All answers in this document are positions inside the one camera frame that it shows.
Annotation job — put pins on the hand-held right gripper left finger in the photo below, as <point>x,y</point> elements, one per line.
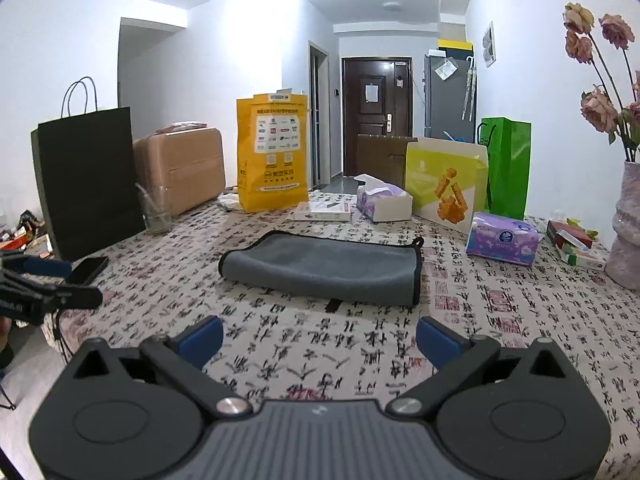
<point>204,342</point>

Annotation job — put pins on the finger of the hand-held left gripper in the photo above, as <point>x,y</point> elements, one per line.
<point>75,297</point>
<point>47,266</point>

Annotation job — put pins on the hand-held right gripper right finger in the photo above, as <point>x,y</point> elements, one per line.
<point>434,344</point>

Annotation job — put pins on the grey towel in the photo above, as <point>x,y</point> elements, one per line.
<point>320,265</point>

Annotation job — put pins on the black phone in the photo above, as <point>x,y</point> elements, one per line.
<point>87,270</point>

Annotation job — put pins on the pile of small clutter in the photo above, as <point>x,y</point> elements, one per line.
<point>25,240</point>

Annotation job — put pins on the calligraphy printed tablecloth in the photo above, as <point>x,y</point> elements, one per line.
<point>500,320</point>

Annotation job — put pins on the black paper bag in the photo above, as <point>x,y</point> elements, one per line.
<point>90,185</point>

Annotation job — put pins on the clear glass cup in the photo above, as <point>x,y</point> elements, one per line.
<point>157,215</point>

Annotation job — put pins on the purple tissue pack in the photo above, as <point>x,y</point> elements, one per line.
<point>502,240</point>

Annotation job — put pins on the white plastic bag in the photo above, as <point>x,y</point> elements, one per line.
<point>231,200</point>

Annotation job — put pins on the open purple tissue box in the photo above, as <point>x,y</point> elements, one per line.
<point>385,202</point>

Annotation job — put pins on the yellow-green gift bag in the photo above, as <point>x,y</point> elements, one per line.
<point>440,185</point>

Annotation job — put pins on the red small box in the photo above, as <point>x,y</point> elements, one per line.
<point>555,232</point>

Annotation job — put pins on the tan suitcase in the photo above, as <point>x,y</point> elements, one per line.
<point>185,170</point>

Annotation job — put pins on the yellow printed bag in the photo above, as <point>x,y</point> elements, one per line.
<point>272,187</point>

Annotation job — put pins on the white green small box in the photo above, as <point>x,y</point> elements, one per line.
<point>585,259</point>

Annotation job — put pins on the white flat box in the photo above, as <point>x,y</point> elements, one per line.
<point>320,211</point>

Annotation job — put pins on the green gift bag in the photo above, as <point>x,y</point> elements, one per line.
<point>510,170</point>

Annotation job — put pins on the brown cardboard box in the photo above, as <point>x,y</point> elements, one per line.
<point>380,160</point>

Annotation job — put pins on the pink textured vase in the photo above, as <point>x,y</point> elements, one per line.
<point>627,230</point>

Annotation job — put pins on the dark brown door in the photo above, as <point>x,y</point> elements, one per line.
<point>372,125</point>

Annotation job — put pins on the grey refrigerator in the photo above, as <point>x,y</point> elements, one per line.
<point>445,105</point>

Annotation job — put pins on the hanging folded umbrella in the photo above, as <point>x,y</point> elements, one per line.
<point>469,90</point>

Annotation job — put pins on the white paper sheet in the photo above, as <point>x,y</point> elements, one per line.
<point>371,93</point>

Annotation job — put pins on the white paper note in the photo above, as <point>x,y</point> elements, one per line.
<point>445,69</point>

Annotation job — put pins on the dried pink flowers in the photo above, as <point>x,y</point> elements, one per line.
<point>600,110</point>

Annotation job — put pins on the yellow black box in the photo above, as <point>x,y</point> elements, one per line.
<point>456,46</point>

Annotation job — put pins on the round ceiling light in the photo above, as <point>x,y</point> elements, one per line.
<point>393,5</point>

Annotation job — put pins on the wall picture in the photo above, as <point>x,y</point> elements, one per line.
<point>489,45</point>

